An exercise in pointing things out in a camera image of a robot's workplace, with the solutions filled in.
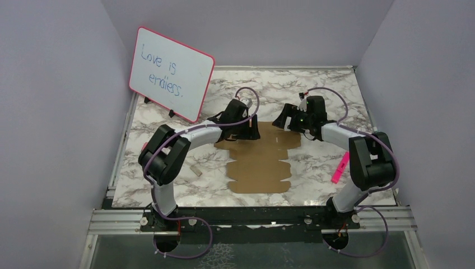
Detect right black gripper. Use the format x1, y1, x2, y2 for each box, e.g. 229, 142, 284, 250
272, 103, 313, 133

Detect brown cardboard box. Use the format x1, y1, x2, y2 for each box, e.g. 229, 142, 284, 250
215, 122, 301, 194

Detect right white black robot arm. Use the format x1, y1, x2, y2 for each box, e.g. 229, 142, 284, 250
272, 96, 397, 228

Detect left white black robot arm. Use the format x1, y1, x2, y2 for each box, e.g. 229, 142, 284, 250
138, 99, 260, 230

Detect small cork stopper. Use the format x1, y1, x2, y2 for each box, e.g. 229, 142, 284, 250
190, 165, 203, 177

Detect pink marker pen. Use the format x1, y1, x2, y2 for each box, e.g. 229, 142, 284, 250
331, 152, 350, 184

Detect pink eraser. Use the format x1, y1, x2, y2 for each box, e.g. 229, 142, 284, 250
141, 142, 148, 152

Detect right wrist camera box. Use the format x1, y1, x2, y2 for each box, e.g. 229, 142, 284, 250
297, 92, 308, 112

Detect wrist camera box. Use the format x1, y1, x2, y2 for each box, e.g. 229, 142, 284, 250
297, 92, 308, 112
240, 98, 253, 109

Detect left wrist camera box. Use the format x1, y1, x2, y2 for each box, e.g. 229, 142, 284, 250
240, 98, 253, 109

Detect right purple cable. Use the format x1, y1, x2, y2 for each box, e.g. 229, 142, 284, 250
301, 87, 401, 258

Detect purple cable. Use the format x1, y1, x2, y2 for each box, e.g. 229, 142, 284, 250
143, 87, 260, 260
301, 87, 401, 258

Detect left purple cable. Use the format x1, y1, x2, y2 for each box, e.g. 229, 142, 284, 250
143, 87, 260, 260

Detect white board with pink frame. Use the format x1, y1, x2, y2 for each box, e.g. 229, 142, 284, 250
129, 26, 215, 123

